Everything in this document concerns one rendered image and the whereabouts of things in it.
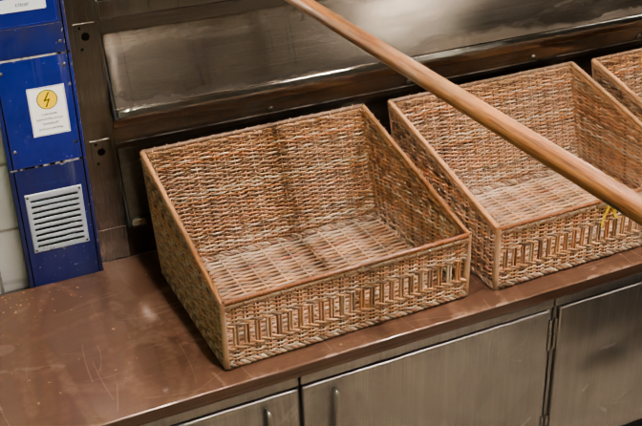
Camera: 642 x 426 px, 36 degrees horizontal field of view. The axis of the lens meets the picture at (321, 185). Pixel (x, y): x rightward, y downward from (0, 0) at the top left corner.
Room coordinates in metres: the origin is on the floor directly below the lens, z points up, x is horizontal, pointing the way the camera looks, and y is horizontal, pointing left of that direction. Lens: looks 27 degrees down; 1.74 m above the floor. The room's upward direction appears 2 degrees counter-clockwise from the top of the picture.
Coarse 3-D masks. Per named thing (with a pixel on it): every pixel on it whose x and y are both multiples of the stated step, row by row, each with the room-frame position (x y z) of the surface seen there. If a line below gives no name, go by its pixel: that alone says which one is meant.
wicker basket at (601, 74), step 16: (592, 64) 2.43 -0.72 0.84; (608, 64) 2.44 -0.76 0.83; (624, 64) 2.47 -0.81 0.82; (640, 64) 2.49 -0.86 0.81; (608, 80) 2.37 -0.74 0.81; (624, 80) 2.46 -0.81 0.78; (640, 80) 2.47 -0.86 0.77; (624, 96) 2.31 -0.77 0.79; (640, 96) 2.46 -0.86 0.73; (640, 112) 2.25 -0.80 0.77
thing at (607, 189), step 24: (288, 0) 1.89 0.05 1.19; (312, 0) 1.82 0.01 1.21; (336, 24) 1.70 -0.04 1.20; (360, 48) 1.61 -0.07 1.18; (384, 48) 1.55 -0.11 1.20; (408, 72) 1.46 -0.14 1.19; (432, 72) 1.43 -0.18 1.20; (456, 96) 1.34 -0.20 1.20; (480, 120) 1.28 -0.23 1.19; (504, 120) 1.24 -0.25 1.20; (528, 144) 1.18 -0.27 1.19; (552, 144) 1.16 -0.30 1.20; (552, 168) 1.13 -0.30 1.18; (576, 168) 1.09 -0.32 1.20; (600, 192) 1.05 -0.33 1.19; (624, 192) 1.02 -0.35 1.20
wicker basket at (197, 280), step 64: (256, 128) 2.05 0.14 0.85; (320, 128) 2.11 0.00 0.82; (384, 128) 2.09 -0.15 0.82; (256, 192) 2.01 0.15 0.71; (320, 192) 2.06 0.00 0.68; (384, 192) 2.06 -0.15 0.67; (192, 256) 1.65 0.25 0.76; (256, 256) 1.92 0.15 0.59; (320, 256) 1.92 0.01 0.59; (384, 256) 1.67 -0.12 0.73; (448, 256) 1.73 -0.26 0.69; (192, 320) 1.68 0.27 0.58; (256, 320) 1.55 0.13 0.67; (320, 320) 1.61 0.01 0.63; (384, 320) 1.66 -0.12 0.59
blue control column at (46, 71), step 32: (0, 32) 1.85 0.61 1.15; (32, 32) 1.87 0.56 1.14; (0, 64) 1.85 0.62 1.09; (32, 64) 1.87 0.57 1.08; (0, 96) 1.84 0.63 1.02; (0, 128) 1.85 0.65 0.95; (32, 160) 1.86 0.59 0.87; (32, 192) 1.85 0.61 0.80; (32, 256) 1.84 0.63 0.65; (64, 256) 1.87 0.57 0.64; (96, 256) 1.90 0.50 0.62
